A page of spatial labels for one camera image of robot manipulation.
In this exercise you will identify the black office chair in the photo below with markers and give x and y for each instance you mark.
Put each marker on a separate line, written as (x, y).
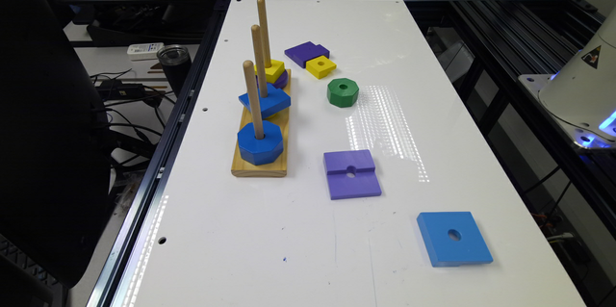
(55, 173)

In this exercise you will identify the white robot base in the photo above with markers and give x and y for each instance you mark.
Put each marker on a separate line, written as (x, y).
(580, 97)

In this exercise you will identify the wooden peg base board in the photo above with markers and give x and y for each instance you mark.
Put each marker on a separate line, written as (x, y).
(242, 168)

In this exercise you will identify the white remote control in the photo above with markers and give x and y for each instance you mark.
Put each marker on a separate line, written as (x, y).
(142, 52)

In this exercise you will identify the black tumbler cup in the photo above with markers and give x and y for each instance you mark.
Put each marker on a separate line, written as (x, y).
(176, 63)

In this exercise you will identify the front wooden peg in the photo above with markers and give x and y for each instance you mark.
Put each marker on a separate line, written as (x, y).
(253, 96)

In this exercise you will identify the rear wooden peg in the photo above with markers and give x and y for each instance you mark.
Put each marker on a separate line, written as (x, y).
(263, 22)

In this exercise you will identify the purple round block on peg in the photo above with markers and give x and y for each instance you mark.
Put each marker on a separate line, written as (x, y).
(282, 81)

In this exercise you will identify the small yellow square block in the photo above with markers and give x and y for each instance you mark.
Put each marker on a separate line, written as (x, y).
(320, 67)

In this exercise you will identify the yellow square block on peg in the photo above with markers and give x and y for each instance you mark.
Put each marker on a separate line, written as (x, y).
(274, 71)

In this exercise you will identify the blue square block on peg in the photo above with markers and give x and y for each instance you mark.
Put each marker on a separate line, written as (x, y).
(276, 101)

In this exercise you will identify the dark purple square block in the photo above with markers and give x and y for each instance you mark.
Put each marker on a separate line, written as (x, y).
(305, 52)

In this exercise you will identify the blue octagonal block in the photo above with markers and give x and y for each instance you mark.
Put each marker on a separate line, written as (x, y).
(263, 151)

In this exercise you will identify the green octagonal block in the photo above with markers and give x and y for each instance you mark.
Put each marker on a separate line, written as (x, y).
(342, 92)

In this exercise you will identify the large blue square block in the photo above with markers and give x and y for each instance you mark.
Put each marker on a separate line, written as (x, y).
(452, 239)

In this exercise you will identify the wooden peg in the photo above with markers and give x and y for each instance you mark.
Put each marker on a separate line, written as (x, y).
(259, 60)
(253, 96)
(263, 22)

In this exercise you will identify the middle wooden peg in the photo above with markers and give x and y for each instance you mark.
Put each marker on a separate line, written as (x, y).
(259, 60)

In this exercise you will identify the light purple square block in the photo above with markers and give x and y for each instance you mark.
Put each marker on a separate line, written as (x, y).
(351, 174)

